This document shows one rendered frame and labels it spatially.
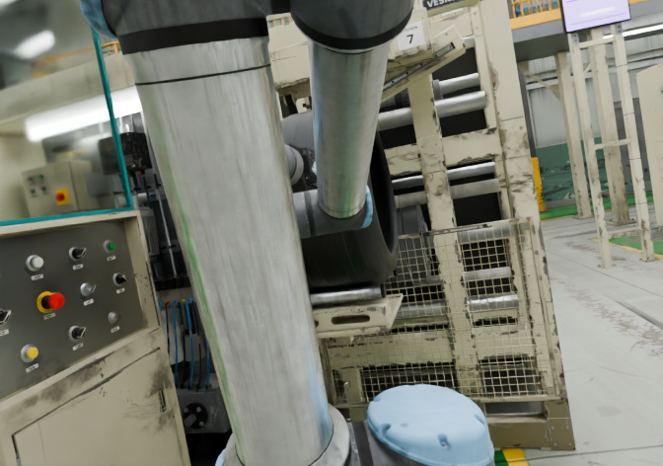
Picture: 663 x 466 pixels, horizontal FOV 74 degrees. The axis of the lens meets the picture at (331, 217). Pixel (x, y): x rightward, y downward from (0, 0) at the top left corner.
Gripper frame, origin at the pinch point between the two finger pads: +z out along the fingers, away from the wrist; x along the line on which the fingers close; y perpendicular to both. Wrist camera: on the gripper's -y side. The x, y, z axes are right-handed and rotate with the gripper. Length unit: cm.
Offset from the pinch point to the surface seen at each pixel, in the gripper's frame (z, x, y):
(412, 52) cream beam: 43, -28, 46
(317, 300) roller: 18.7, 10.8, -32.4
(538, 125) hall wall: 989, -234, 188
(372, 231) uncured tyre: 8.4, -11.5, -14.2
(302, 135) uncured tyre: 6.3, 3.8, 15.5
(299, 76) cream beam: 43, 14, 48
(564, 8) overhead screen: 355, -160, 176
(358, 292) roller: 18.7, -2.6, -31.4
